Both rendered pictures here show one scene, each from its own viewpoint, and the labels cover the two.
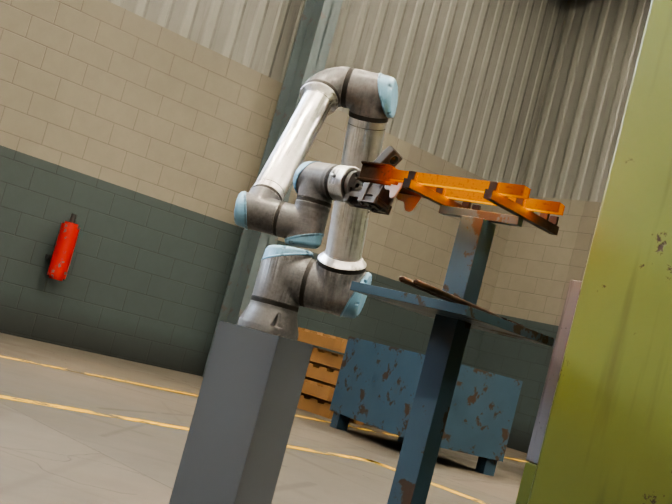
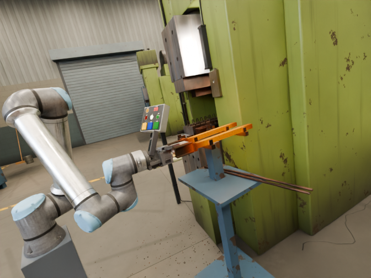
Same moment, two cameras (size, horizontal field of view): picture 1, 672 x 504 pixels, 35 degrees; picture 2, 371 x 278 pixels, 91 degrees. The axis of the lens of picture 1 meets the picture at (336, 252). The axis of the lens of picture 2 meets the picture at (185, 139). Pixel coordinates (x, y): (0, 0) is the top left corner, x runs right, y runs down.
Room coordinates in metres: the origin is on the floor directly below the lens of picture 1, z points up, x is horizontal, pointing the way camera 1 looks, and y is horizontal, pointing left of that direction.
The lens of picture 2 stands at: (2.16, 0.62, 1.24)
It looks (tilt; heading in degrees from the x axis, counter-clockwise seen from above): 13 degrees down; 293
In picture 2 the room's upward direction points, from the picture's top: 12 degrees counter-clockwise
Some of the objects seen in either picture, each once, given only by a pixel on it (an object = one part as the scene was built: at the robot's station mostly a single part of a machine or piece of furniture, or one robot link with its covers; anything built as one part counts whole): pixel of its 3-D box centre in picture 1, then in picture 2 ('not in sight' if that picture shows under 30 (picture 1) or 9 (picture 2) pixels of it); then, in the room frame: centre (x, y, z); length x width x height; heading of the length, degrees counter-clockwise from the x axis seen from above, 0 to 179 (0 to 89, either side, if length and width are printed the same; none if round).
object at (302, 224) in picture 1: (304, 222); (123, 194); (2.71, 0.10, 0.89); 0.12 x 0.09 x 0.12; 79
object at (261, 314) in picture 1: (271, 317); (43, 235); (3.33, 0.14, 0.65); 0.19 x 0.19 x 0.10
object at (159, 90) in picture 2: not in sight; (172, 91); (4.91, -5.57, 1.45); 2.20 x 1.23 x 2.90; 42
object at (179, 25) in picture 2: not in sight; (198, 48); (2.54, -0.89, 1.56); 0.42 x 0.39 x 0.40; 44
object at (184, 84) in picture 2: not in sight; (201, 81); (2.57, -0.93, 1.32); 0.42 x 0.20 x 0.10; 44
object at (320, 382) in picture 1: (324, 373); not in sight; (10.12, -0.19, 0.35); 1.26 x 0.88 x 0.70; 42
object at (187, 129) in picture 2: not in sight; (208, 123); (2.57, -0.93, 0.96); 0.42 x 0.20 x 0.09; 44
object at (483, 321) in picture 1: (454, 314); (217, 179); (2.41, -0.29, 0.75); 0.40 x 0.30 x 0.02; 141
